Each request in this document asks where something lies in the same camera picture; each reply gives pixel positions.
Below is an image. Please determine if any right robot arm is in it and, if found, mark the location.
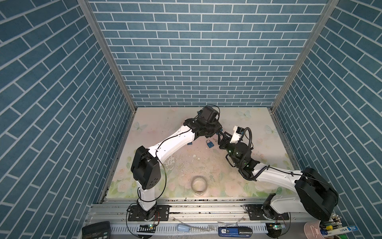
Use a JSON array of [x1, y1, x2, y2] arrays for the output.
[[217, 126, 339, 221]]

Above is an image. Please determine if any pink pen cup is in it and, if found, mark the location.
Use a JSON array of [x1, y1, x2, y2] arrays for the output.
[[304, 221, 324, 239]]

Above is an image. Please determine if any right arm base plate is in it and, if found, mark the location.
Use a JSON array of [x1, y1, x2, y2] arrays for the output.
[[244, 204, 290, 221]]

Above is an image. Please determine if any blue black device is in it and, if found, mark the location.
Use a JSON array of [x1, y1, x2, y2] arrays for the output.
[[218, 227, 253, 238]]

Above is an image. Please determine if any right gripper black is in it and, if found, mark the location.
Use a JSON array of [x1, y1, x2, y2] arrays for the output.
[[218, 130, 241, 168]]

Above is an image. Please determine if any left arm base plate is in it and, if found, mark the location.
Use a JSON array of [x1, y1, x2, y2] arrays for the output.
[[127, 204, 170, 222]]

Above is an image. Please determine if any clear tape roll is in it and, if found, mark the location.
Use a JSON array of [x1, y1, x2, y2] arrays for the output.
[[191, 176, 208, 196]]

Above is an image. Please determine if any aluminium mounting rail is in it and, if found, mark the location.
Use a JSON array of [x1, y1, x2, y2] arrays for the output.
[[85, 198, 314, 224]]

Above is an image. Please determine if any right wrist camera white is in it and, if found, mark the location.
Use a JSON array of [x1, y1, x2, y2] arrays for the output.
[[230, 125, 245, 143]]

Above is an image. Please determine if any light blue small object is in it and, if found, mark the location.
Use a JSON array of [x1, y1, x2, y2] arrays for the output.
[[177, 224, 191, 233]]

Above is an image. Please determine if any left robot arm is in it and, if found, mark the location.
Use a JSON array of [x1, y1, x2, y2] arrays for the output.
[[131, 105, 222, 220]]

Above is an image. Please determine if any black calculator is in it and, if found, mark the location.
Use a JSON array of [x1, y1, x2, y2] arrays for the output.
[[82, 221, 111, 239]]

